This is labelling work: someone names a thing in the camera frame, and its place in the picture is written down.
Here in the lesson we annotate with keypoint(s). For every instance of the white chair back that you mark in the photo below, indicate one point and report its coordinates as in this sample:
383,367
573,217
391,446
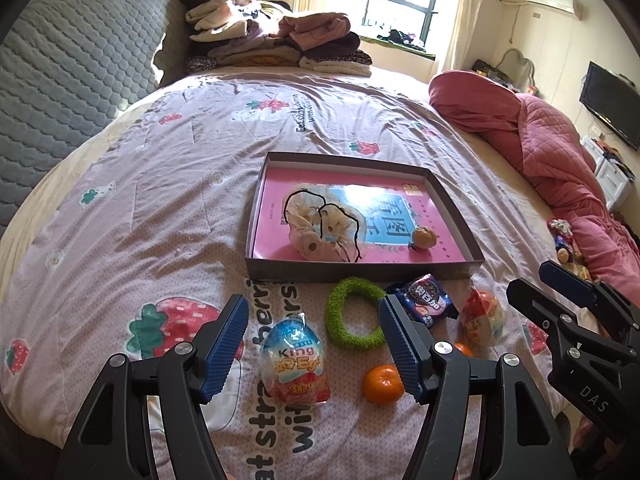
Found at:
525,67

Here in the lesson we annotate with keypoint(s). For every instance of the pile of folded clothes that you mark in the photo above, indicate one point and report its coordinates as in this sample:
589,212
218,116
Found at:
260,35

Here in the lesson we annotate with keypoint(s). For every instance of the white drawer cabinet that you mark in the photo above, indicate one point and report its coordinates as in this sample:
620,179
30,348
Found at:
612,175

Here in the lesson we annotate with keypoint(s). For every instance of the pink quilt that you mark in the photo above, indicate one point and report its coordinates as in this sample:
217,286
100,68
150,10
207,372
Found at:
545,145

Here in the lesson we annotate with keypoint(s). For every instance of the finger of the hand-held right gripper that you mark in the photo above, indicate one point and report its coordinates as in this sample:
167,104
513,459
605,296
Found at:
570,280
535,302

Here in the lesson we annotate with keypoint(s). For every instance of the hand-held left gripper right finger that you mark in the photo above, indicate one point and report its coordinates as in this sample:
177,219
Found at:
400,345

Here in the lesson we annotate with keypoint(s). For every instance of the walnut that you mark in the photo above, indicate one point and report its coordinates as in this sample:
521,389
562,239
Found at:
424,238

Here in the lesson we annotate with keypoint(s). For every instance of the blue cookie packet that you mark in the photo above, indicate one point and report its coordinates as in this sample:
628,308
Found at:
425,300

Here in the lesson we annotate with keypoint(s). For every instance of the grey quilted headboard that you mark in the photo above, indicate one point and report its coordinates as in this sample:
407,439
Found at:
65,70

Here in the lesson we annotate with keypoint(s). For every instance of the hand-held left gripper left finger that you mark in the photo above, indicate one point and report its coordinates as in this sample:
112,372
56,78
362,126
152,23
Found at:
227,350

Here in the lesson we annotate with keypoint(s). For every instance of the blue surprise egg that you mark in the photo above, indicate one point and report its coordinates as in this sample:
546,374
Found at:
292,360

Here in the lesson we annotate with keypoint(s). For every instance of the pink book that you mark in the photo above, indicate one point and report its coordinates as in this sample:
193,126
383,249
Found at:
280,195

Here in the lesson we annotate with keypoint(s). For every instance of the white surprise egg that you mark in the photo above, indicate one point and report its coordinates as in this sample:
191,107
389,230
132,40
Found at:
482,317

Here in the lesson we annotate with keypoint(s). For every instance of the small plush doll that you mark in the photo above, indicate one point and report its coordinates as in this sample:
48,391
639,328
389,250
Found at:
562,232

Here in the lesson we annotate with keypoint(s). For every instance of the black television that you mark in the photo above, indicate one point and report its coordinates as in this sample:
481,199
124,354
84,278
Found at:
607,100

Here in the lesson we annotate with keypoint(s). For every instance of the grey cardboard box tray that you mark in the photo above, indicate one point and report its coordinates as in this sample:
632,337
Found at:
350,270

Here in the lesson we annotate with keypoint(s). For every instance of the mandarin orange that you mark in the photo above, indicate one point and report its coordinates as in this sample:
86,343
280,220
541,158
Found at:
463,350
382,384

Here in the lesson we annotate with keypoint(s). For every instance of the white air conditioner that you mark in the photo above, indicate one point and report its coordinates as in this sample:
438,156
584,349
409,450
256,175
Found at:
550,0

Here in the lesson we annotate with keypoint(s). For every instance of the dark clothes on windowsill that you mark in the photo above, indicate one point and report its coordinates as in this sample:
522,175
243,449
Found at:
400,40

